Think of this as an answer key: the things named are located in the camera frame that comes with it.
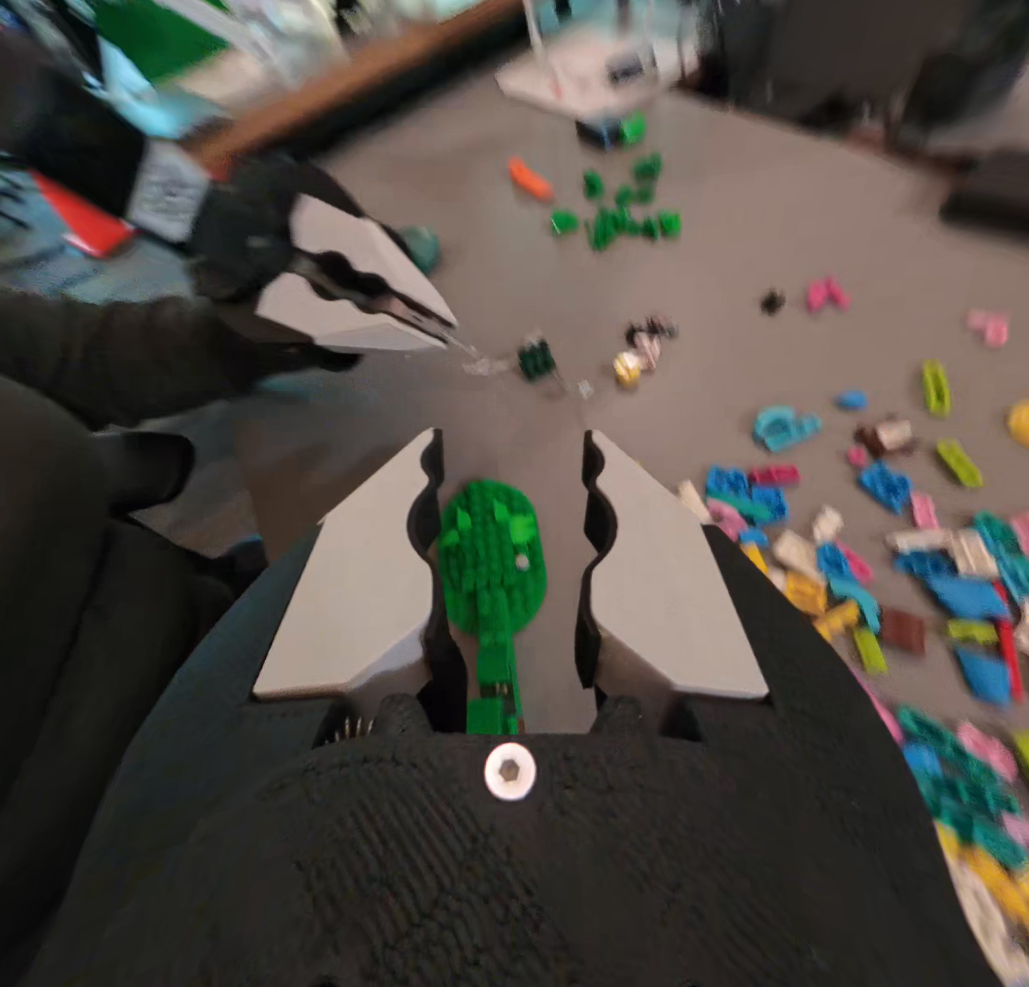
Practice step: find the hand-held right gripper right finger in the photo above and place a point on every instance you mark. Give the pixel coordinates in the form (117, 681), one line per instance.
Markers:
(675, 601)

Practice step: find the black small brick cluster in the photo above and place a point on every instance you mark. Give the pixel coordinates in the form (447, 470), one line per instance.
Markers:
(772, 301)

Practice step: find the green brick plant model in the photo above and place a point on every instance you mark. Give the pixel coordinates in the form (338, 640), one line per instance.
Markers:
(490, 553)

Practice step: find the pile of colourful toy bricks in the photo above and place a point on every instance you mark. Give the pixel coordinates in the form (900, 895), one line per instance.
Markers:
(965, 593)

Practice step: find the pink small brick cluster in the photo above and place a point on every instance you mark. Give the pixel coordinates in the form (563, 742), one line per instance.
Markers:
(828, 295)

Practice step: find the yellow round dish brick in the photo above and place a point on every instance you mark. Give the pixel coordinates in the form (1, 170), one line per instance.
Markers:
(1021, 424)

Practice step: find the black wedge plate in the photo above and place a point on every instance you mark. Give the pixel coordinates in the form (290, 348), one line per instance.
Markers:
(639, 329)
(663, 330)

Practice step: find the clear curved plastic rod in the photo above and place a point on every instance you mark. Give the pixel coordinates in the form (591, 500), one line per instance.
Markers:
(482, 364)

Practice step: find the person's left forearm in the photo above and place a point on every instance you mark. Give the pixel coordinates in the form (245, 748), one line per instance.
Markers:
(120, 352)

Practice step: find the dark green brick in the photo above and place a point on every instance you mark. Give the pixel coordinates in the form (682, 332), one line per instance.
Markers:
(537, 360)

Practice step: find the salmon brick plate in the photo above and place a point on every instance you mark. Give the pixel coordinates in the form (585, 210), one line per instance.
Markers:
(649, 353)

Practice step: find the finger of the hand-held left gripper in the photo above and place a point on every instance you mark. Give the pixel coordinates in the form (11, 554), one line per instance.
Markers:
(321, 319)
(362, 247)

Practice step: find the grey desk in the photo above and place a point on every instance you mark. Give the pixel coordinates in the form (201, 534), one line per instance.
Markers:
(723, 199)

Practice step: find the group of green bricks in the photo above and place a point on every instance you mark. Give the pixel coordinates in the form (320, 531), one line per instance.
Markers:
(619, 227)

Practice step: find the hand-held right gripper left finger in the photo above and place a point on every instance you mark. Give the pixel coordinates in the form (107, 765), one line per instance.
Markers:
(346, 601)

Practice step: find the orange brick separator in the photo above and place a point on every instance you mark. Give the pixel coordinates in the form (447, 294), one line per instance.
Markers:
(530, 179)

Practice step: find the orange flat block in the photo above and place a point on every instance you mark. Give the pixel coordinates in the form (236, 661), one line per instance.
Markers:
(80, 223)

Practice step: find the black rectangular case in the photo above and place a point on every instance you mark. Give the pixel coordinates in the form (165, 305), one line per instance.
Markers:
(989, 195)

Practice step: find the white round table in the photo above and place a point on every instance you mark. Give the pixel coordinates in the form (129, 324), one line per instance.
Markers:
(579, 78)

